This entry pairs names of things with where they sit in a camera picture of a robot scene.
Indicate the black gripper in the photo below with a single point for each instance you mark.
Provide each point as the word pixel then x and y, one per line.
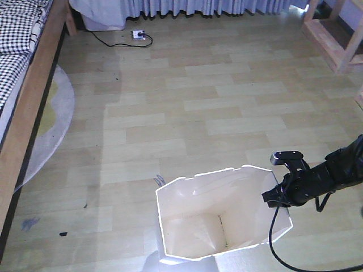
pixel 299 187

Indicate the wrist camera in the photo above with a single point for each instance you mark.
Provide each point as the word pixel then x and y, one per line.
pixel 281 157

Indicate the white trash bin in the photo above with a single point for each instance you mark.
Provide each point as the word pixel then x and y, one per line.
pixel 217 212

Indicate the white curtain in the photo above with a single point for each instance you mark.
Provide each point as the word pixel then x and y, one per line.
pixel 110 15

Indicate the floor power outlet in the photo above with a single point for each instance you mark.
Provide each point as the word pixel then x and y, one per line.
pixel 138 34

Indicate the wooden shelf frame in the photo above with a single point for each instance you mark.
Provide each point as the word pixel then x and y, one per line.
pixel 337 47

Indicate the wooden bed frame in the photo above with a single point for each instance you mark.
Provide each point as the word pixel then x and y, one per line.
pixel 17 145

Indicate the checkered black white bedding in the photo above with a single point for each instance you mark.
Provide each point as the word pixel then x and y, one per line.
pixel 22 23

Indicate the grey round rug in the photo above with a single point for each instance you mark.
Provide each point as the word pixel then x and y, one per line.
pixel 55 121

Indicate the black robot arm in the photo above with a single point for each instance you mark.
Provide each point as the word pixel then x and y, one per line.
pixel 340 169

